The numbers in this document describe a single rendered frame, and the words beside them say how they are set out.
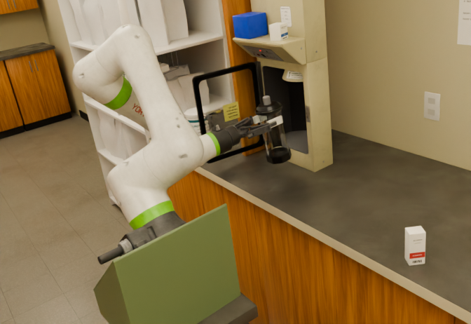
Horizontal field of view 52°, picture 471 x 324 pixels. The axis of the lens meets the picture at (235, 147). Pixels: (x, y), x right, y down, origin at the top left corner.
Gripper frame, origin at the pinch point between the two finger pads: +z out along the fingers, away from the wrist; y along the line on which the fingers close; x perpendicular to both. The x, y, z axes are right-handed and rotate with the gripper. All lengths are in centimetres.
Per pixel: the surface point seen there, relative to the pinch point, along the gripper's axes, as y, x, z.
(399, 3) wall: -13, -29, 63
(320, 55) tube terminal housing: -4.8, -18.1, 26.0
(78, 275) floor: 146, 109, -80
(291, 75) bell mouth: 7.4, -10.6, 19.4
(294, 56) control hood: -5.8, -21.8, 12.5
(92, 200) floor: 244, 108, -41
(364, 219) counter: -43, 31, 2
